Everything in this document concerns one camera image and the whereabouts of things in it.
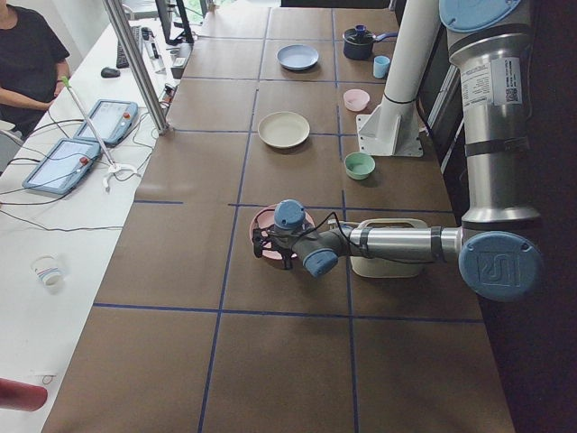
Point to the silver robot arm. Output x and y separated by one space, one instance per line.
486 43

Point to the upper blue teach pendant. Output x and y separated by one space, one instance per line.
113 119

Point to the light blue cup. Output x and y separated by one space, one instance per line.
381 66

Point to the white grabber stick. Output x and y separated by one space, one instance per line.
113 166

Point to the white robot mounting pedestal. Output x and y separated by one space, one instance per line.
392 130

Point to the black keyboard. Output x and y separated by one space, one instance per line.
122 61

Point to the lower blue teach pendant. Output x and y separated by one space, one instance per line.
63 167

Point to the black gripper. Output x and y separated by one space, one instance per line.
279 244

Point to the cream plate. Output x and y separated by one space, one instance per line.
284 130

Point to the black computer mouse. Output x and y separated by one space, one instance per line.
110 73

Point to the person in black shirt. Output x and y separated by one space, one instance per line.
34 63

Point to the green bowl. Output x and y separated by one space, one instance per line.
359 165

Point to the blue teach pendant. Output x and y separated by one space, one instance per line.
63 167
113 119

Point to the pink bowl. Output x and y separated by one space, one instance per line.
356 100

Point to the dark blue saucepan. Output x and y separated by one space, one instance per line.
358 42

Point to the red cylinder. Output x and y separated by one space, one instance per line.
21 396

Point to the pink plate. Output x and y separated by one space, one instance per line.
288 217

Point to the aluminium frame post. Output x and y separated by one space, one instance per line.
115 11

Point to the blue plate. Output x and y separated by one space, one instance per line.
297 57

